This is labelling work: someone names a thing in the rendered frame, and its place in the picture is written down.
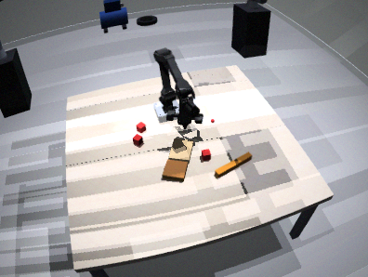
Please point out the orange rectangular bar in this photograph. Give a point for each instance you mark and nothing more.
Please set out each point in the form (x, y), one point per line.
(232, 165)

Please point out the orange square block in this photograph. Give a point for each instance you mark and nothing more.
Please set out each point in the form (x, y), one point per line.
(175, 170)

